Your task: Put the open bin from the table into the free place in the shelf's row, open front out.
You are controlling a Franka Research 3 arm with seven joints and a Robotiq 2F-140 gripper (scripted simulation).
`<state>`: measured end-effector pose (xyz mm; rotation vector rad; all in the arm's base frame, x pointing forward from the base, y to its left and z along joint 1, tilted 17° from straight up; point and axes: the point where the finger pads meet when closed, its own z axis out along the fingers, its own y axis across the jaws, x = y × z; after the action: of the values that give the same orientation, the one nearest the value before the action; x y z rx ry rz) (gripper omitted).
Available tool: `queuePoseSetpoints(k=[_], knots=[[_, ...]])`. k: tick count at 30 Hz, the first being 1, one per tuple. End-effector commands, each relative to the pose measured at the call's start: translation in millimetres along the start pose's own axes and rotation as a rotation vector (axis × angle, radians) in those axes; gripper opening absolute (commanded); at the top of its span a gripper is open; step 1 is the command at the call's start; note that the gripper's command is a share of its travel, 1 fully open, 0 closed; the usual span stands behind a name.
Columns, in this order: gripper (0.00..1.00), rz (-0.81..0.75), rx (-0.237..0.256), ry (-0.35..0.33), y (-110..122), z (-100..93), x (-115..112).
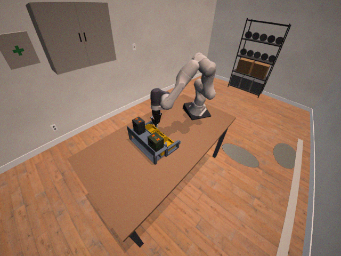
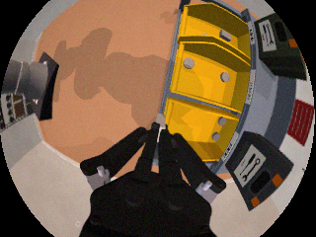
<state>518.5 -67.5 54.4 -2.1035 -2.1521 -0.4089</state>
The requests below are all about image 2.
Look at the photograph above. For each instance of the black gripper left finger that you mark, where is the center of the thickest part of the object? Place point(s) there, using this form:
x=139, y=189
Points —
x=99, y=170

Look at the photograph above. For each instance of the yellow bin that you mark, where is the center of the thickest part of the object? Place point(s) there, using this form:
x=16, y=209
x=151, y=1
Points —
x=204, y=80
x=197, y=123
x=211, y=19

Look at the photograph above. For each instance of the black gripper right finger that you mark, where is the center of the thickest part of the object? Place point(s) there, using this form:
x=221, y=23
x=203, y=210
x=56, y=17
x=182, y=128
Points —
x=201, y=179

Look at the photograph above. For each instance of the dark grey metal shelf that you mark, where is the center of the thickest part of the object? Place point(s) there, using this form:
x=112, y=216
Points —
x=274, y=96

